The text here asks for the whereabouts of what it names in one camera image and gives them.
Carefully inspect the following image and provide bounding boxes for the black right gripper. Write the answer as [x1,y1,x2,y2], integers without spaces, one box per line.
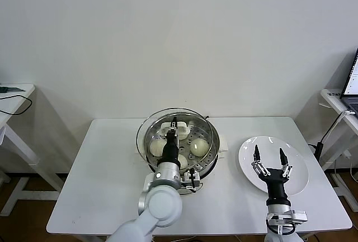
[250,145,295,206]

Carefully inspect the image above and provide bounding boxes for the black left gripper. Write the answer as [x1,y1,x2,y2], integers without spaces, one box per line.
[163,116,180,165]

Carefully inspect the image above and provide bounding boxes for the glass lid with white handle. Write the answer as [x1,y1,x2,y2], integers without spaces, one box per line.
[136,107,221,172]

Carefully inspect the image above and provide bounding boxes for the steel steamer pot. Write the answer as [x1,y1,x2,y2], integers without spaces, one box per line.
[135,132,229,187]

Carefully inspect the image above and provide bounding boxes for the stainless steel steamer basket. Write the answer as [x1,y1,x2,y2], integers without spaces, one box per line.
[144,112,220,177]

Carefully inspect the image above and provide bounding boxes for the white round plate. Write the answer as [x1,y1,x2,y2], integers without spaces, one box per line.
[238,135,310,197]

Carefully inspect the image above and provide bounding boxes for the grey open laptop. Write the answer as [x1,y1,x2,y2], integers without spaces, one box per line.
[338,46,358,116]

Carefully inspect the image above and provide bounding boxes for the black laptop charging cable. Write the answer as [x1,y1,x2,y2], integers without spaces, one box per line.
[307,109,354,162]

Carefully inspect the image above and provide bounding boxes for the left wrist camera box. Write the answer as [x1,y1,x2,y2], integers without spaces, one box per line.
[180,169,202,194]

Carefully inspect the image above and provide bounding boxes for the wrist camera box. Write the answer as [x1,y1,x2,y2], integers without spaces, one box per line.
[180,169,202,194]
[289,210,308,225]

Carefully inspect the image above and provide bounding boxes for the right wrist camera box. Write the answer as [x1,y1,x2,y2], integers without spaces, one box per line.
[289,210,308,225]

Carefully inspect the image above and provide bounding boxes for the white charger cable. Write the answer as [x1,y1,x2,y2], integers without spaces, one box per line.
[327,149,354,170]

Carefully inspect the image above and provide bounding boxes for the black looped cable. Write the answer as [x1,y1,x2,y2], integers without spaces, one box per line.
[0,94,33,116]

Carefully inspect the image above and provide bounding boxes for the white side table with cable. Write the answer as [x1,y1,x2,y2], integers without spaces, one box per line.
[0,83,68,217]

